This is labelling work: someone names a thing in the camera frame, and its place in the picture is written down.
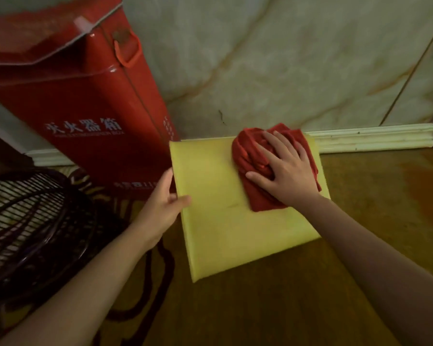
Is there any person's left hand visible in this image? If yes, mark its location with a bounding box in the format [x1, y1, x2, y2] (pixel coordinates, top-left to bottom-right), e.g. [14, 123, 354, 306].
[130, 168, 192, 252]

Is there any person's right hand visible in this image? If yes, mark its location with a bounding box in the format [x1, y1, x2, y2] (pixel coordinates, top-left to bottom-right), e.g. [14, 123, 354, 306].
[245, 130, 322, 209]

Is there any red cloth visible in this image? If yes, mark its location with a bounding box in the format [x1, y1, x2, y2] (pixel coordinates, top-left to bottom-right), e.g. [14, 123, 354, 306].
[232, 123, 322, 212]

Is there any yellow square board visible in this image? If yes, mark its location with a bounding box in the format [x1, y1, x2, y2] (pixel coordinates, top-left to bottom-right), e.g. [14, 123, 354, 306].
[169, 134, 331, 283]

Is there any person's left forearm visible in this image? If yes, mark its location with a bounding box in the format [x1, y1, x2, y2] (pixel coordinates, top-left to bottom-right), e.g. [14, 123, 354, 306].
[0, 225, 156, 346]

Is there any person's right forearm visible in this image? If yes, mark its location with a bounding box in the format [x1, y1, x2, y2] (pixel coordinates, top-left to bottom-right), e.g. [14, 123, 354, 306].
[292, 194, 433, 346]

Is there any white baseboard moulding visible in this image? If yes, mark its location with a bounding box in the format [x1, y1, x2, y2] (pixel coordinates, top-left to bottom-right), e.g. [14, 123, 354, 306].
[25, 123, 433, 167]

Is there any red metal fire extinguisher box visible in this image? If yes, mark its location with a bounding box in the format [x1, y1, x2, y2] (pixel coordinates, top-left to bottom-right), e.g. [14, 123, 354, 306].
[0, 0, 180, 191]

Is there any dark wire fan guard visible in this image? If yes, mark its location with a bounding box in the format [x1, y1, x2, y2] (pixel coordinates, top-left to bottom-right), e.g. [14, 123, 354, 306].
[0, 168, 130, 303]

